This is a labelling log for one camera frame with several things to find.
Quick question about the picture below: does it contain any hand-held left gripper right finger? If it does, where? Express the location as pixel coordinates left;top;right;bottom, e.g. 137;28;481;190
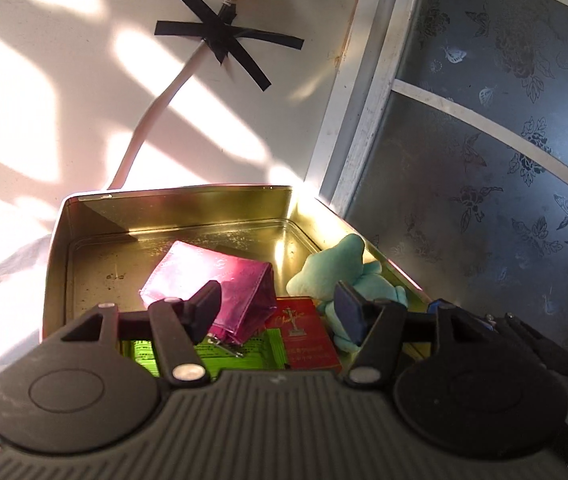
333;282;510;387

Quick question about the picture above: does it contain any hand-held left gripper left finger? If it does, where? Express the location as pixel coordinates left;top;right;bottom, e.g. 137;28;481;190
44;280;223;387

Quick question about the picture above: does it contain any green packet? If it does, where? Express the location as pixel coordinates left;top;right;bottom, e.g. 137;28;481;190
121;327;289;379

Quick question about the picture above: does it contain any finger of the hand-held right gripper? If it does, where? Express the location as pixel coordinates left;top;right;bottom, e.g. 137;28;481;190
426;299;568;378

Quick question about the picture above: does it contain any gold metal tin box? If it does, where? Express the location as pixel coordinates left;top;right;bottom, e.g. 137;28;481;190
39;185;427;377

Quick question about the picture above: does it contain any white power cable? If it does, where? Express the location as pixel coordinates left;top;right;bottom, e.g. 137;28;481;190
109;0;237;191

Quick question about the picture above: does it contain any black tape cross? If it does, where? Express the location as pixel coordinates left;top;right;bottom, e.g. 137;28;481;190
155;0;305;92

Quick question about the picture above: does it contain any pink zip pouch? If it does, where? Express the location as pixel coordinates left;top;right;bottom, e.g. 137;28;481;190
139;240;275;349

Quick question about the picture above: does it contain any teal plush toy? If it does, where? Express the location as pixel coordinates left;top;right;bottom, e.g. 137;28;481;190
286;233;409;349

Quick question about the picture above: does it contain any floral frosted glass door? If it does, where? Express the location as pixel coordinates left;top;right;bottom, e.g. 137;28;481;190
309;0;568;361

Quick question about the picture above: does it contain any red card box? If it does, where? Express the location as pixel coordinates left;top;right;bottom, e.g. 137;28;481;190
275;296;343;372

